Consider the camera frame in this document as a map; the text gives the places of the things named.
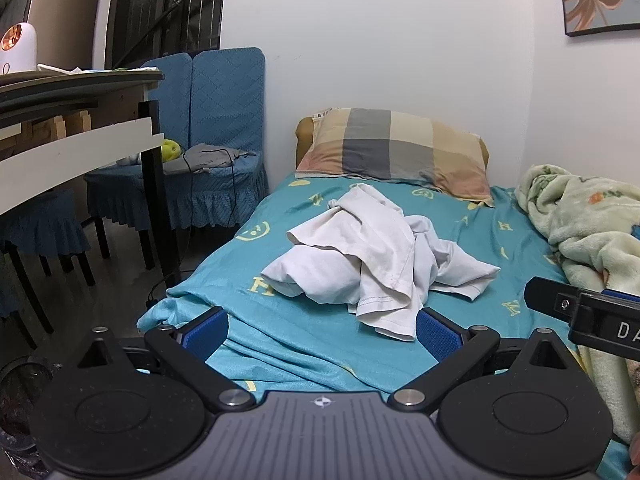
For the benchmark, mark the dark barred window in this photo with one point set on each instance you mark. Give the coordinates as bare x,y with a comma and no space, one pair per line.
165,10

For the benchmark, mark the blue covered chair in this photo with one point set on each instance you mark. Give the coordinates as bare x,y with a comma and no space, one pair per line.
167,100
225,105

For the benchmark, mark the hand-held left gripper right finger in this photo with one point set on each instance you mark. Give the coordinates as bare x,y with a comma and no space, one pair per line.
437,335

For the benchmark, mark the dark blue skirted chair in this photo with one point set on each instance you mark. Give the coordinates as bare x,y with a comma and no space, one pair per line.
40,225

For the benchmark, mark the beige refrigerator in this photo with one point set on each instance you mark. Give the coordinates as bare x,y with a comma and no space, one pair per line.
65,15

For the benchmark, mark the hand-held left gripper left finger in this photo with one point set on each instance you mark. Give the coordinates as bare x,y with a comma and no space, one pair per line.
207,332

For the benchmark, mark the white and dark table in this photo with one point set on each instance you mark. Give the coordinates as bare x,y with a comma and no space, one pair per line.
75,142

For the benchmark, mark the white t-shirt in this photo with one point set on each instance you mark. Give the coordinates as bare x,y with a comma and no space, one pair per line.
350,260

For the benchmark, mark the plaid pillow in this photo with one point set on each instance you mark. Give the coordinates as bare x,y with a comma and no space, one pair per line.
390,145

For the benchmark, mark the brown pillow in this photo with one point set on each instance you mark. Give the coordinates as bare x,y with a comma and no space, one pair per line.
302,132

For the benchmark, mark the white humidifier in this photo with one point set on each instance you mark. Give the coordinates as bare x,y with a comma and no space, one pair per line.
20,50

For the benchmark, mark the white paper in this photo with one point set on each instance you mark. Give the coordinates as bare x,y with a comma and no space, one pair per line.
60,68

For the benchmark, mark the grey cloth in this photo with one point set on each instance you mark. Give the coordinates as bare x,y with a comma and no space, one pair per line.
205,157

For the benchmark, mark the trash bin with plastic bag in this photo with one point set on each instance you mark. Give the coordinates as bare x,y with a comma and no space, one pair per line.
20,395

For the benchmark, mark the pale green fleece blanket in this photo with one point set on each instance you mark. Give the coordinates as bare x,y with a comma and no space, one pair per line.
590,220

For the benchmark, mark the bed with teal printed sheet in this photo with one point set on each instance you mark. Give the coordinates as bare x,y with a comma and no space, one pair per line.
320,345

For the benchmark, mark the green plush toy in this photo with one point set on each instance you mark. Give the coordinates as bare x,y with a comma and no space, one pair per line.
171,150

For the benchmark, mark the person's right hand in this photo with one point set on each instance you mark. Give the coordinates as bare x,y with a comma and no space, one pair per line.
636,450

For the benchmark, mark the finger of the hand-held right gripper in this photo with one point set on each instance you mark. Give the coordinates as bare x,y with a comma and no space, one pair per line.
550,297
622,296

